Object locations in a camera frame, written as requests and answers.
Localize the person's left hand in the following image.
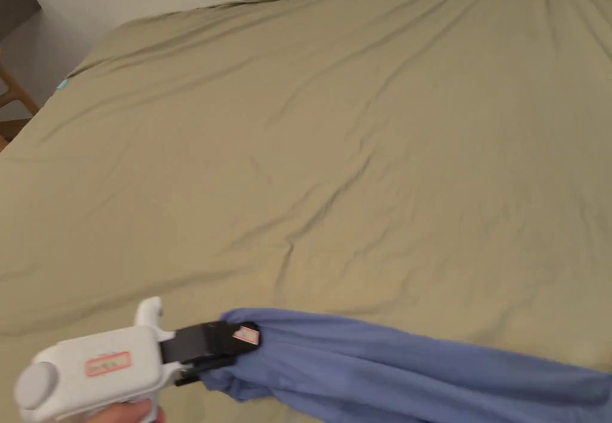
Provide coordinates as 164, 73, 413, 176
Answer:
93, 401, 167, 423

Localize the blue garment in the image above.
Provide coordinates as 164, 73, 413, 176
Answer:
200, 307, 612, 423

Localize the wooden table with grey top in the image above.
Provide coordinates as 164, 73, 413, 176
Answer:
0, 0, 45, 152

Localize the bed with beige sheet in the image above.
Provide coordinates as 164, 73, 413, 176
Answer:
0, 0, 612, 423

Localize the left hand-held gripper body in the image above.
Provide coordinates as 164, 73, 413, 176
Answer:
14, 296, 176, 423

